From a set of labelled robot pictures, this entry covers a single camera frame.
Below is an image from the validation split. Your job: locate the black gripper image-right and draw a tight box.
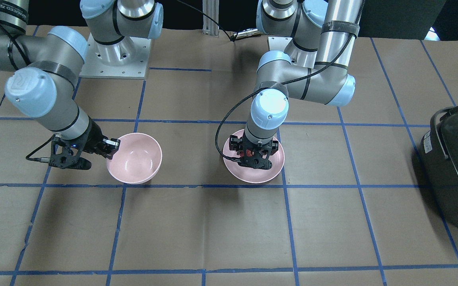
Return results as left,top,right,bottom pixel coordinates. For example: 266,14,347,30
229,135,279,170

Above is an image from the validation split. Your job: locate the silver robot arm image-right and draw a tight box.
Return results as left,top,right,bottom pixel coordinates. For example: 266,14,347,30
224,0,364,170

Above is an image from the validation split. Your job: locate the pink bowl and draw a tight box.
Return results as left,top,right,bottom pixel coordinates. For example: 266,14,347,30
106,133,163,184

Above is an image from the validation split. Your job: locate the black cable image-left gripper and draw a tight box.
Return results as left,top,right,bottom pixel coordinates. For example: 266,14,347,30
25,135,58,162

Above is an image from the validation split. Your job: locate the white base plate image-right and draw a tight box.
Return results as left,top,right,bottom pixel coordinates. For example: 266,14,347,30
267,36,298,56

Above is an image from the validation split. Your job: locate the silver robot arm image-left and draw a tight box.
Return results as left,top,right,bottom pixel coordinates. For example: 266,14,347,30
0,0,164,170

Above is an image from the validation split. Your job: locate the black background cable with plug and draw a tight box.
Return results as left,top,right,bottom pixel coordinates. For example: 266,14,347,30
173,0,261,42

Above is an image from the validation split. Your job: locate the aluminium profile post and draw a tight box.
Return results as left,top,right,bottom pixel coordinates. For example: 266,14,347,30
202,0,219,37

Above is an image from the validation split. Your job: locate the white base plate image-left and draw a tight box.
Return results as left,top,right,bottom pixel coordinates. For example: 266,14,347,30
80,34,152,79

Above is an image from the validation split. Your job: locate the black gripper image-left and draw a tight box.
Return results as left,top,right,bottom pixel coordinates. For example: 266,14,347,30
49,119,121,170

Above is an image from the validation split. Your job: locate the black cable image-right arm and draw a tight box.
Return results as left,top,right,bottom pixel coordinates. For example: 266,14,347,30
215,0,367,160

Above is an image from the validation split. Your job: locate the pink plate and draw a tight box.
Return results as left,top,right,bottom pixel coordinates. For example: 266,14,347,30
223,143,285,184

